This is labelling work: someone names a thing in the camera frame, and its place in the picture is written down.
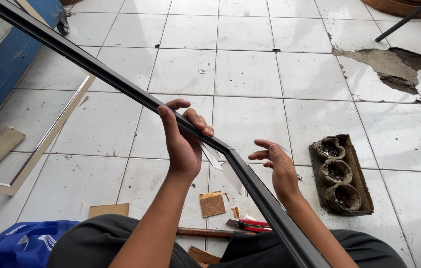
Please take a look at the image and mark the person's right hand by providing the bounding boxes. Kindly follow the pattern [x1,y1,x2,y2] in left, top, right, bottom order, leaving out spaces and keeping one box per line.
[248,139,300,201]

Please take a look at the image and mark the blue wheeled cart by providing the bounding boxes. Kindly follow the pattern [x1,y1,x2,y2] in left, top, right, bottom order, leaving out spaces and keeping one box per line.
[0,0,70,144]

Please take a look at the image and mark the person's left hand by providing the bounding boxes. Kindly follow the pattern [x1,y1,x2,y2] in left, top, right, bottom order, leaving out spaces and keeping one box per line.
[157,99,215,180]

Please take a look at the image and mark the black metal rod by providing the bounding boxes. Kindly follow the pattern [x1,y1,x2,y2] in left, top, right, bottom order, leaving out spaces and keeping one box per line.
[375,0,421,42]

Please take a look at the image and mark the black picture frame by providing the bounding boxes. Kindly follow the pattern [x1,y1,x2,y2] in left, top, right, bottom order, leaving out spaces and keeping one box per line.
[0,0,331,268]

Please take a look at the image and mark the blue plastic bag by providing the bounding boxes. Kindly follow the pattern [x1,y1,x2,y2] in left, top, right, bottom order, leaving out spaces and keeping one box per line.
[0,220,80,268]

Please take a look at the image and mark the white protective film strip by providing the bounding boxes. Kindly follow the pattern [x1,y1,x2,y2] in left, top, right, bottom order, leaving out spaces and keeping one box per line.
[196,139,246,196]

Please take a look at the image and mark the brown wooden handle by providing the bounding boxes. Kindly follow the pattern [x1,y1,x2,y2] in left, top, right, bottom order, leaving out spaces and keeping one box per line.
[176,227,256,239]

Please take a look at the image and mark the brown wood offcut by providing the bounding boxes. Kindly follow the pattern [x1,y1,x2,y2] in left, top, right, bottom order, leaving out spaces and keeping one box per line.
[188,246,221,266]

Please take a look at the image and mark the tray with three nail cups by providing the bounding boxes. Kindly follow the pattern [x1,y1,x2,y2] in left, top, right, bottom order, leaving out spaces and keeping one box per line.
[309,134,374,216]

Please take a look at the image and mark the red utility knife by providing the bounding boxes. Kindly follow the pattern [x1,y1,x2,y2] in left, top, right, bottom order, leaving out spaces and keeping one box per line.
[226,219,273,233]

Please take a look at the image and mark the brown round basin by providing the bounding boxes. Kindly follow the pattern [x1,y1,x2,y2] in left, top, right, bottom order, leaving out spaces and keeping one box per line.
[360,0,421,18]

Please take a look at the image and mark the thin plywood sheet piece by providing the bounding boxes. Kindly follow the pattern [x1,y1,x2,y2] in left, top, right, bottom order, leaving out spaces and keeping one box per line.
[88,203,130,219]

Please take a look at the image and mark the person's dark trousers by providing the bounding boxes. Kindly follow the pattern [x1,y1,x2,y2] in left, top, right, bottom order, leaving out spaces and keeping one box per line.
[46,214,408,268]

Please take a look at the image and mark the brown wooden square piece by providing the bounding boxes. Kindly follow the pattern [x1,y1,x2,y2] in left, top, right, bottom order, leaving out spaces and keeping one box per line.
[199,191,227,218]

